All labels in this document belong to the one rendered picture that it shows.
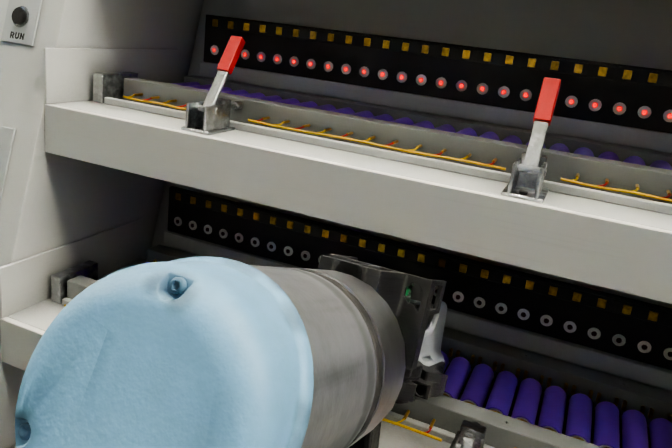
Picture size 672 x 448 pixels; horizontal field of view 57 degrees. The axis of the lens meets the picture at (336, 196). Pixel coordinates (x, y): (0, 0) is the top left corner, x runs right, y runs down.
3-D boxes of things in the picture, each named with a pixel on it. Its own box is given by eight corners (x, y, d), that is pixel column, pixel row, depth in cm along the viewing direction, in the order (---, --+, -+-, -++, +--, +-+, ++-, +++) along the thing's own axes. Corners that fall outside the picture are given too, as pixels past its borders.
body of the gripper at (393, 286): (452, 282, 44) (415, 280, 33) (424, 403, 43) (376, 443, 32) (352, 256, 47) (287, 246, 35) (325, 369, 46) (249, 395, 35)
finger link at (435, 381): (463, 368, 47) (424, 379, 39) (459, 388, 46) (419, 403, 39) (406, 349, 49) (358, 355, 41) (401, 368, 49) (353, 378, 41)
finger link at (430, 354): (475, 306, 52) (441, 305, 44) (459, 376, 51) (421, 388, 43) (440, 296, 53) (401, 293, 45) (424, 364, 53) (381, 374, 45)
